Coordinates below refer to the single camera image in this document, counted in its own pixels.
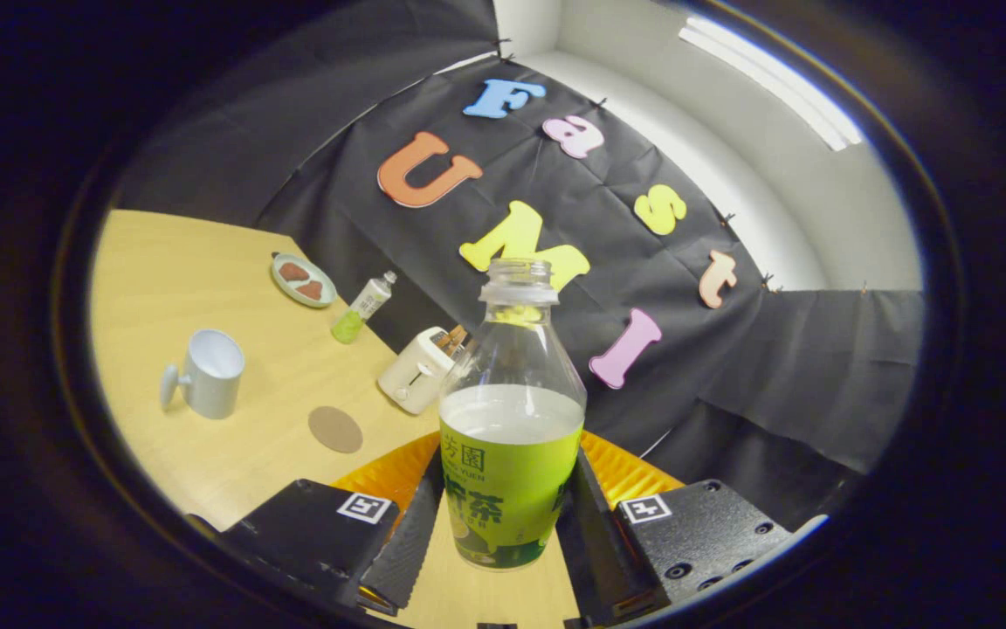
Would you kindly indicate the wooden table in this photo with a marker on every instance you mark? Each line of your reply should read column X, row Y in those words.
column 206, row 262

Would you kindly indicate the white toaster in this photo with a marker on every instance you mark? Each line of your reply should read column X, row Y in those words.
column 411, row 376

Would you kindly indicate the ceiling light panel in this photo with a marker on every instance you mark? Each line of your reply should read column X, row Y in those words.
column 774, row 83

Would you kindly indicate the pale green plate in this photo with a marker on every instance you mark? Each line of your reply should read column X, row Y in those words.
column 329, row 300

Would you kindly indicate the brown toast slice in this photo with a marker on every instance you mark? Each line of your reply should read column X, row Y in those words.
column 455, row 339

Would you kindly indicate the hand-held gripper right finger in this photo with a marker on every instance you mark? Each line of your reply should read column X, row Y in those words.
column 595, row 542

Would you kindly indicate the white cup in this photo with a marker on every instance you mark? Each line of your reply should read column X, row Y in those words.
column 206, row 389

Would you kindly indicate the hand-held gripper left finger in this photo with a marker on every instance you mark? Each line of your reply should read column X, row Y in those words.
column 411, row 542

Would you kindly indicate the green label juice bottle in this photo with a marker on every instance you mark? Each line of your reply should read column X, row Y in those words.
column 512, row 472

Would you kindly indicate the slim white green bottle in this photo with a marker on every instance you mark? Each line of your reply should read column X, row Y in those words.
column 368, row 301

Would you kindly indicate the brown food piece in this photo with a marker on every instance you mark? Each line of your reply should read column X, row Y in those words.
column 293, row 271
column 311, row 290

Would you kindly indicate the round brown coaster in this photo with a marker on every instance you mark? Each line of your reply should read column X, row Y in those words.
column 335, row 429

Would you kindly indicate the black backdrop cloth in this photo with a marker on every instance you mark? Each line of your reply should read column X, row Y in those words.
column 590, row 201

